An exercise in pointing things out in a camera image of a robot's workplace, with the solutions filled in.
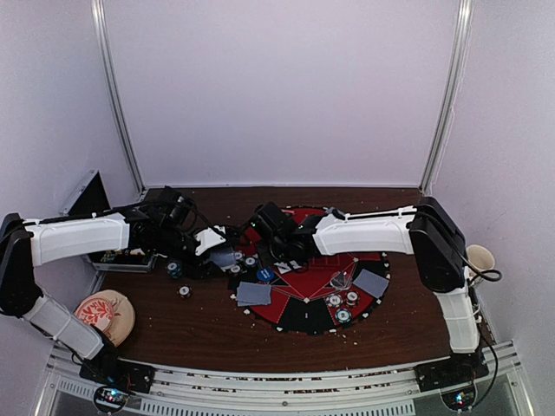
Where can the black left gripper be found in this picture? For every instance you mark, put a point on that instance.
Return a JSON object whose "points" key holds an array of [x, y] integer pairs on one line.
{"points": [[198, 269]]}

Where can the green blue chip stack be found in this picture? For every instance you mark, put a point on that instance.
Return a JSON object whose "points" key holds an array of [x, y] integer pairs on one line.
{"points": [[174, 270]]}

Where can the brown red chip stack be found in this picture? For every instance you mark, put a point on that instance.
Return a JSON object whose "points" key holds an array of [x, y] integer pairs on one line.
{"points": [[184, 292]]}

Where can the grey cards seat two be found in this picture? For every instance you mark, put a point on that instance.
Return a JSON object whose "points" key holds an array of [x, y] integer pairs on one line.
{"points": [[253, 294]]}

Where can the blue orange poker chip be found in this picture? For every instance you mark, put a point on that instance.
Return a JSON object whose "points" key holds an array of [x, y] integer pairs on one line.
{"points": [[334, 301]]}

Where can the brown white poker chip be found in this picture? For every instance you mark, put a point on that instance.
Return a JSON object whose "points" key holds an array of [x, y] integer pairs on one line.
{"points": [[352, 299]]}

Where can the green blue poker chip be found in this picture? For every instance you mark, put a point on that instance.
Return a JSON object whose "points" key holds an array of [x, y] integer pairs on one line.
{"points": [[343, 316]]}

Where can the grey cards seat nine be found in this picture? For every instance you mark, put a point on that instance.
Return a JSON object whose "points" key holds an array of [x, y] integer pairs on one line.
{"points": [[371, 283]]}

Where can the face-up black clubs card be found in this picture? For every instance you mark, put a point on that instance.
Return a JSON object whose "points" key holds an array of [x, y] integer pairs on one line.
{"points": [[291, 266]]}

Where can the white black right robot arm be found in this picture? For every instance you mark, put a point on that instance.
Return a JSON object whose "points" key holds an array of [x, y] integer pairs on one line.
{"points": [[425, 231]]}

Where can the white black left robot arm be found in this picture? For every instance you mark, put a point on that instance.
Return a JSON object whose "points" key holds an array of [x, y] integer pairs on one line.
{"points": [[29, 243]]}

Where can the blue small blind button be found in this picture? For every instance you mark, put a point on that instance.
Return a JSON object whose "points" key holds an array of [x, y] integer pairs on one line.
{"points": [[265, 275]]}

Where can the clear dealer button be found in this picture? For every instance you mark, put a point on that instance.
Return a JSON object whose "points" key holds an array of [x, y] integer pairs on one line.
{"points": [[341, 281]]}

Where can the round red black poker mat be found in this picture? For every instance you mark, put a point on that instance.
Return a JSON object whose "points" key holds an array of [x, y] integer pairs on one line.
{"points": [[298, 300]]}

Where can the beige red patterned bowl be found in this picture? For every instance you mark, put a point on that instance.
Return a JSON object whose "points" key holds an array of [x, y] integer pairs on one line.
{"points": [[109, 311]]}

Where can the aluminium poker case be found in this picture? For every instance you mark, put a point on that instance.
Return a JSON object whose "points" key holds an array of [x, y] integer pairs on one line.
{"points": [[90, 196]]}

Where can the beige ceramic mug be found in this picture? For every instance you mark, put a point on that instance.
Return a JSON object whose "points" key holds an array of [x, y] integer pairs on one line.
{"points": [[480, 257]]}

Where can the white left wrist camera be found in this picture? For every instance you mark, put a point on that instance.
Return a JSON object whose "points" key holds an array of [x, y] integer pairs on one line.
{"points": [[207, 239]]}

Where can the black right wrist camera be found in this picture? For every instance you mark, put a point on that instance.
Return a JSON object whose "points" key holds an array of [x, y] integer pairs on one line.
{"points": [[270, 221]]}

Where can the aluminium front rail base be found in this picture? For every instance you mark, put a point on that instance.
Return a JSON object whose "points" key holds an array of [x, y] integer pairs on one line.
{"points": [[392, 390]]}

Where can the right aluminium frame post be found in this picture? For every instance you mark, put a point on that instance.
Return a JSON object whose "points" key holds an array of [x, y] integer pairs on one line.
{"points": [[454, 80]]}

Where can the aluminium frame post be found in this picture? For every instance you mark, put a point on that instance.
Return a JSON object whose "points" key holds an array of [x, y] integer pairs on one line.
{"points": [[101, 30], [454, 80]]}

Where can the left aluminium frame post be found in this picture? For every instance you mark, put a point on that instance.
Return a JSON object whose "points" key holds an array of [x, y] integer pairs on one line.
{"points": [[101, 30]]}

